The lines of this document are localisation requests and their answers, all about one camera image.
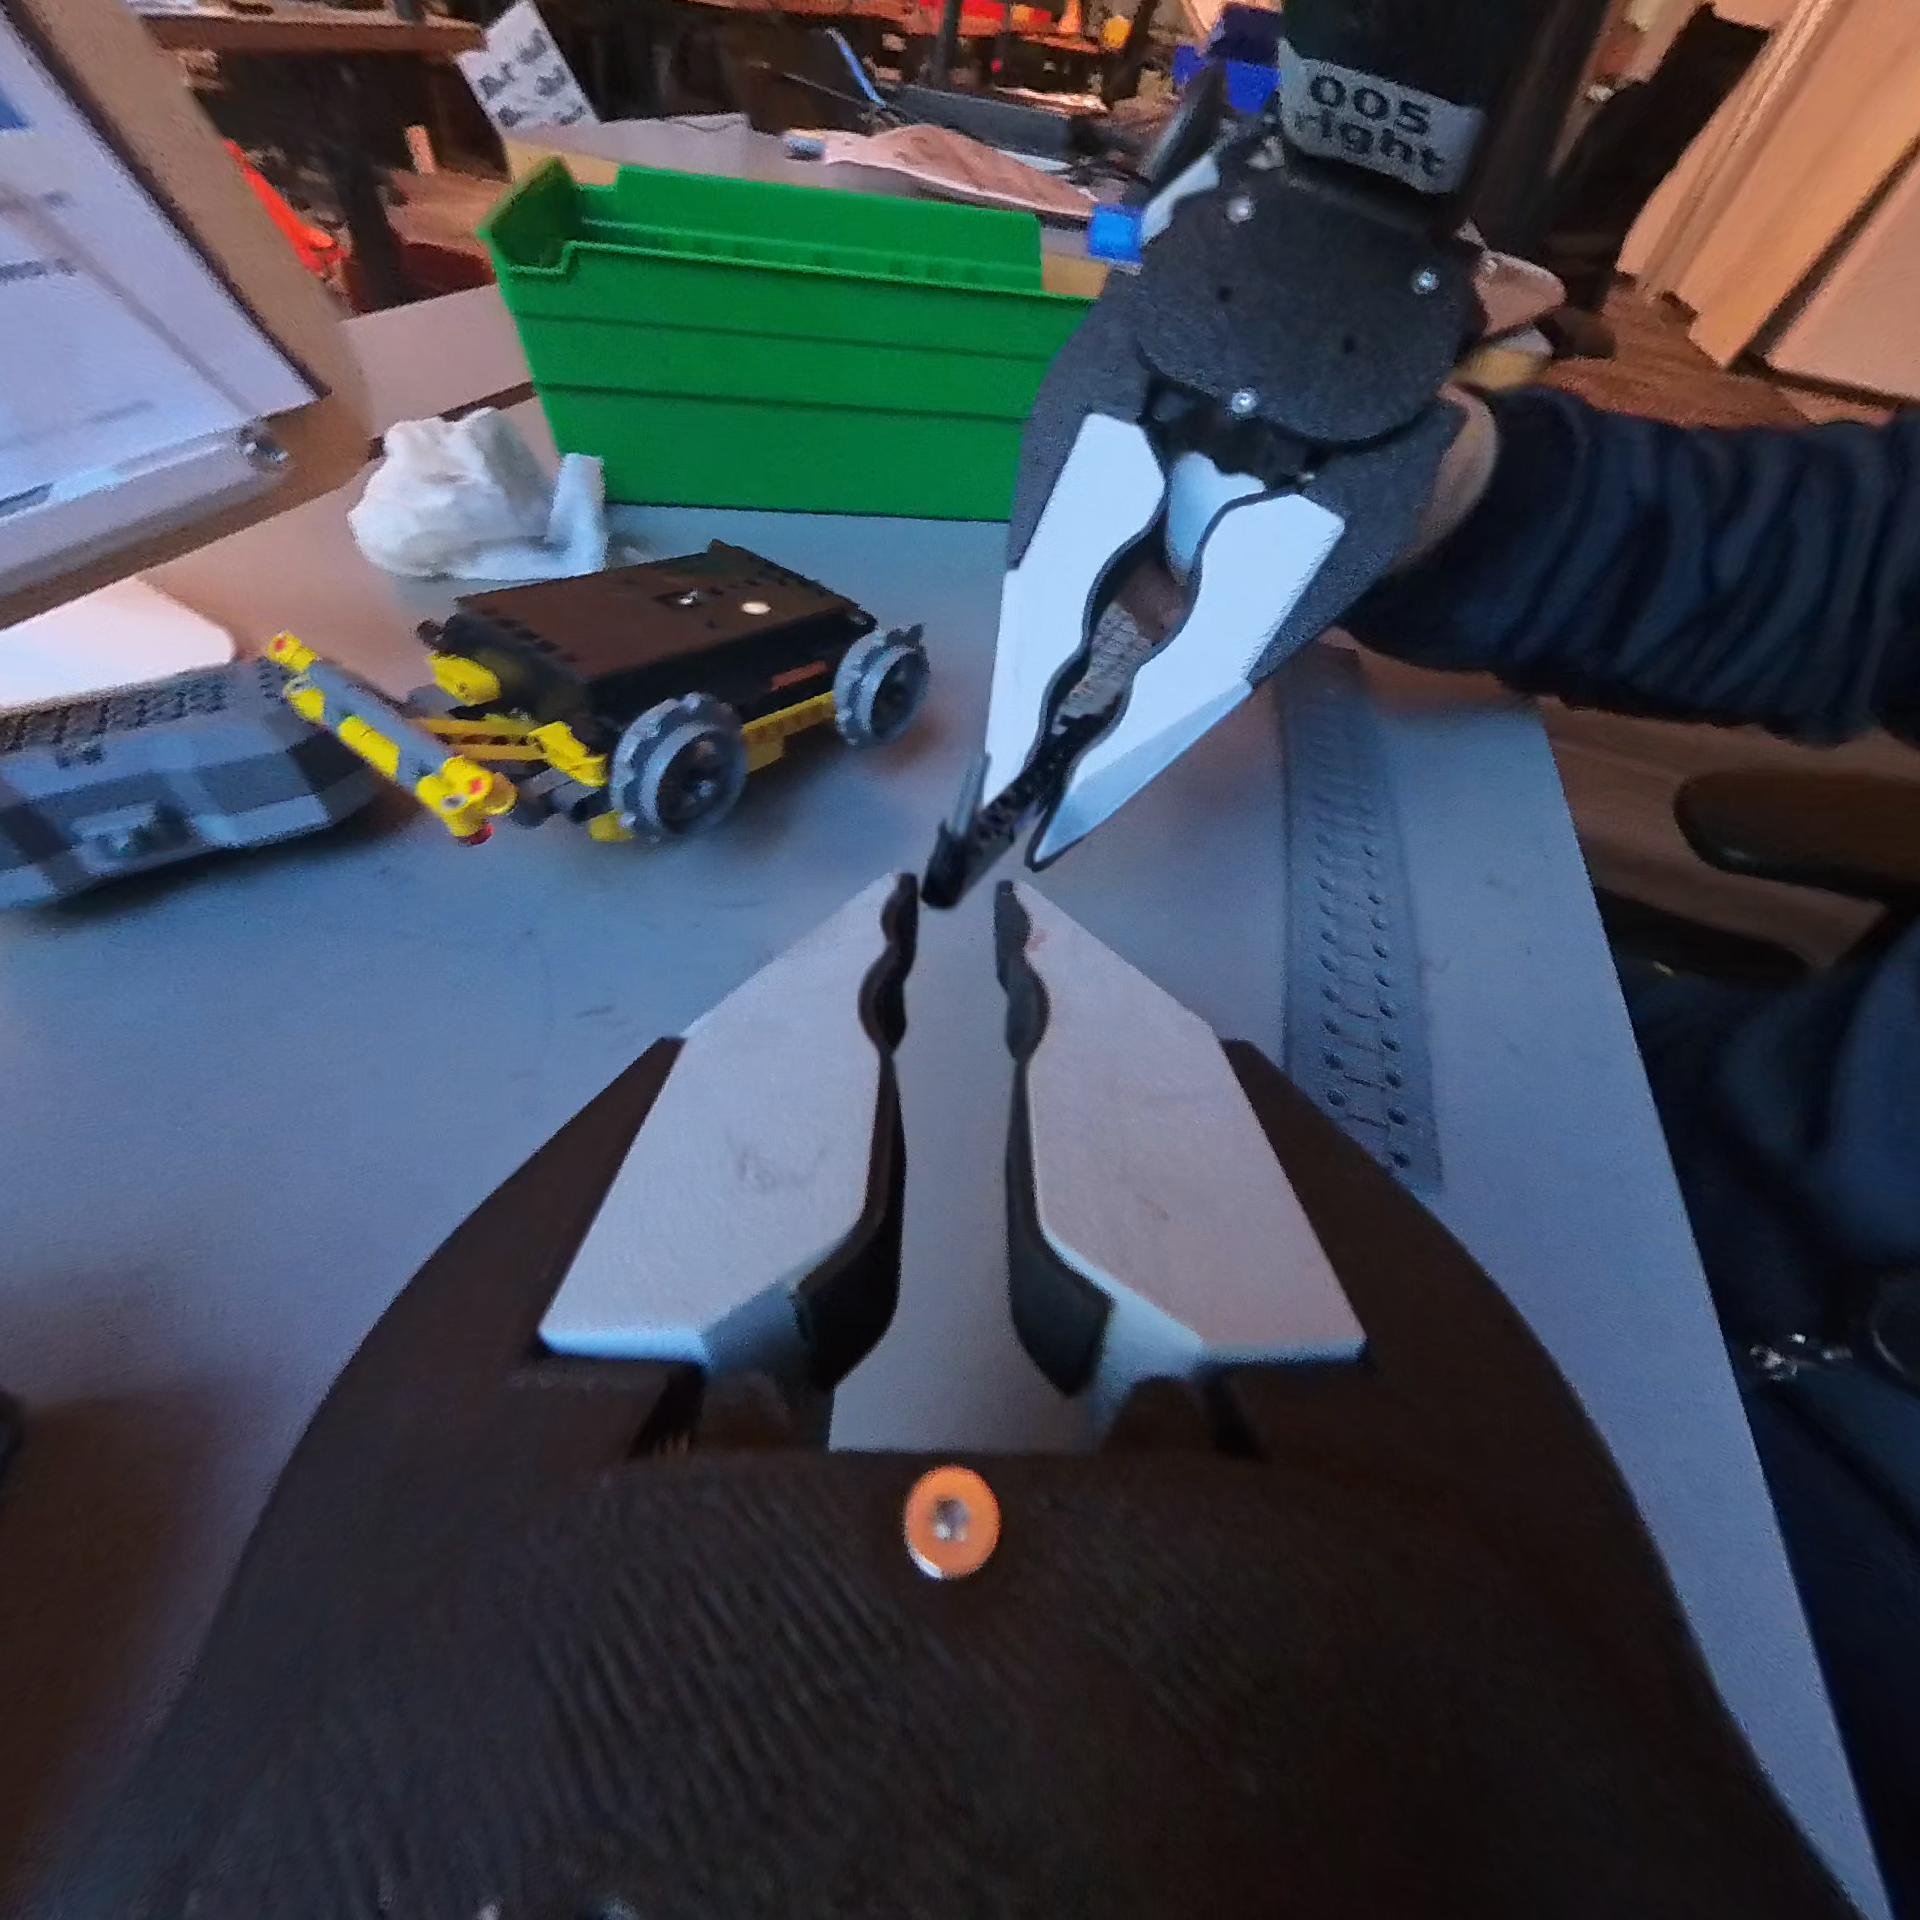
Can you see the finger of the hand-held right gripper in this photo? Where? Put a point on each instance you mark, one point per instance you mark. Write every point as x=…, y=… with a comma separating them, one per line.
x=1245, y=586
x=1073, y=556

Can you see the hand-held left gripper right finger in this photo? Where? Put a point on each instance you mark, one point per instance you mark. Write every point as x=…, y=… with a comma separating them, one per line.
x=1200, y=1184

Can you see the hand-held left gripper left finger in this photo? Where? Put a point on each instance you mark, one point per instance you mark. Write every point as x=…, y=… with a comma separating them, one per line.
x=721, y=1171

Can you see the long black perforated beam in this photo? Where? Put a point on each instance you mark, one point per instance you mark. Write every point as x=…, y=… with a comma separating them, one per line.
x=975, y=838

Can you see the green plastic bin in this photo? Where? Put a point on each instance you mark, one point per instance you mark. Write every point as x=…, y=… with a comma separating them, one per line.
x=780, y=389

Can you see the yellow black toy car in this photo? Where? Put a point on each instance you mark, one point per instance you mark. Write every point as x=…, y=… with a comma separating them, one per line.
x=646, y=645

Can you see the person's right hand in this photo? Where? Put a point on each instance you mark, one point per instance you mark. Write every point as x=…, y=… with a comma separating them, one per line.
x=1473, y=451

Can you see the small blue translucent box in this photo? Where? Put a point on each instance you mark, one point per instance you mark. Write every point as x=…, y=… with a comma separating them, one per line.
x=1115, y=241

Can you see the flat grey track strip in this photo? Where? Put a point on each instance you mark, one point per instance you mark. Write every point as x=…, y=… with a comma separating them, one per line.
x=1349, y=930

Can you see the printed paper sheet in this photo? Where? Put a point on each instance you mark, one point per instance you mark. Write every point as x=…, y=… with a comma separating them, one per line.
x=960, y=165

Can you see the white leaning boards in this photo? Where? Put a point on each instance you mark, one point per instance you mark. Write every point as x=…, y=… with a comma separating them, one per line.
x=1787, y=195

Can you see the person's upper body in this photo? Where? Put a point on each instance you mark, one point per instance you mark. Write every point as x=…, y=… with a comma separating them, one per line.
x=1800, y=1201

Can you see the crumpled white tissue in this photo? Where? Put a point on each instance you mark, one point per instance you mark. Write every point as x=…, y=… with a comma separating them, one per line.
x=451, y=494

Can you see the grey building block assembly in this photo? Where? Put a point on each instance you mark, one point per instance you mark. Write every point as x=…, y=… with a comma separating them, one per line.
x=150, y=780

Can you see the black white printed sign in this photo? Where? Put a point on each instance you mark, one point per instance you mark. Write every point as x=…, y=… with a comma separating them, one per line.
x=524, y=67

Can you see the instruction sheet on stand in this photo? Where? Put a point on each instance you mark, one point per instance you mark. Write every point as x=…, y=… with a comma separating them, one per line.
x=285, y=345

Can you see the red plastic part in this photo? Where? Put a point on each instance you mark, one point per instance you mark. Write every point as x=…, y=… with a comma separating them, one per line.
x=277, y=211

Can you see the printed instruction sheet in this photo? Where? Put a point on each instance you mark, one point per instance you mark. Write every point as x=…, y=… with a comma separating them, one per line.
x=107, y=299

